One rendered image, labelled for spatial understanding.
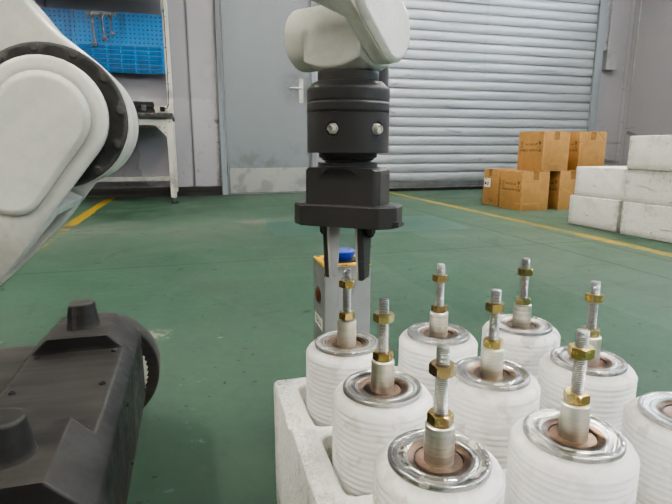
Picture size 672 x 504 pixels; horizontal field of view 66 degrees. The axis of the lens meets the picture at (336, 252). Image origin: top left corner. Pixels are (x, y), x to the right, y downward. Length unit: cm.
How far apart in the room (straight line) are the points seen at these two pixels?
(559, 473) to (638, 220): 285
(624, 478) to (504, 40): 616
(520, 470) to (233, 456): 53
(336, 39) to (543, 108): 623
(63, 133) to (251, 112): 493
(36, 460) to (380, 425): 30
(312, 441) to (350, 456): 7
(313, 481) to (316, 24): 44
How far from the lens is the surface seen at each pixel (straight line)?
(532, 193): 422
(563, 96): 690
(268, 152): 547
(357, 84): 53
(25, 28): 63
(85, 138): 56
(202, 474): 86
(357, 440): 49
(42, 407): 69
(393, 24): 55
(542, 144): 425
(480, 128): 626
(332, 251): 58
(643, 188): 323
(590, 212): 349
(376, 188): 54
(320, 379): 59
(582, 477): 44
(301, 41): 58
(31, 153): 57
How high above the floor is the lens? 48
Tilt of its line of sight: 12 degrees down
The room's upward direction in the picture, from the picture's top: straight up
